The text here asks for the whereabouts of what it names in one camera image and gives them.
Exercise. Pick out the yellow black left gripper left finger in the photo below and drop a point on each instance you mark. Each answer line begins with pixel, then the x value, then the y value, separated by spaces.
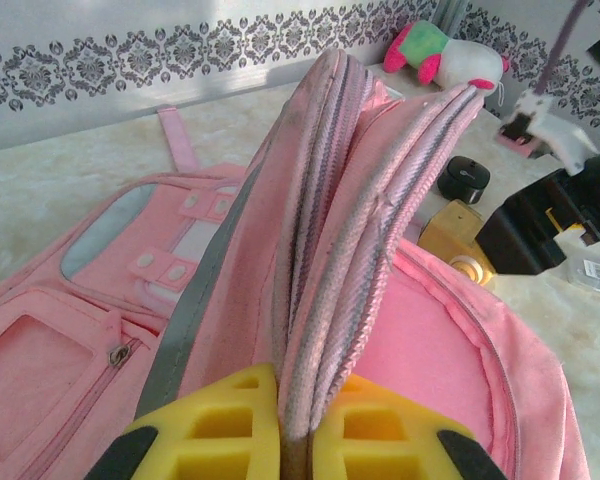
pixel 215 440

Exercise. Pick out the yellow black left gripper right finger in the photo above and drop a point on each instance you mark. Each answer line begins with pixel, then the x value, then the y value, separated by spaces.
pixel 380 440

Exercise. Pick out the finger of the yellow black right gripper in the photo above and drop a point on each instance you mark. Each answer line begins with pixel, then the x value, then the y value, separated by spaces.
pixel 520 230

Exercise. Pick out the gold box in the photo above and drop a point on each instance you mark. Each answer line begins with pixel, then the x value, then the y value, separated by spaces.
pixel 450 235

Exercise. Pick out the pink backpack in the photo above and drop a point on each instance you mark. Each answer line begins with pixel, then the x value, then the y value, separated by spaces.
pixel 430 340

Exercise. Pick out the black computer mouse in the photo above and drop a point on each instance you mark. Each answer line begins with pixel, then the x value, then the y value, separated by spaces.
pixel 462 177

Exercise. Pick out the white green pink plush toy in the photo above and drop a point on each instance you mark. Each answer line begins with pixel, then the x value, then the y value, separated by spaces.
pixel 470 60

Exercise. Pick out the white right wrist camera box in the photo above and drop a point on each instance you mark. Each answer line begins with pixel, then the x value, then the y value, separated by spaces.
pixel 555 132

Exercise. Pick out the metal frame post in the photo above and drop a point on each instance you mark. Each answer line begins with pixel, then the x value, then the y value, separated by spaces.
pixel 452 12

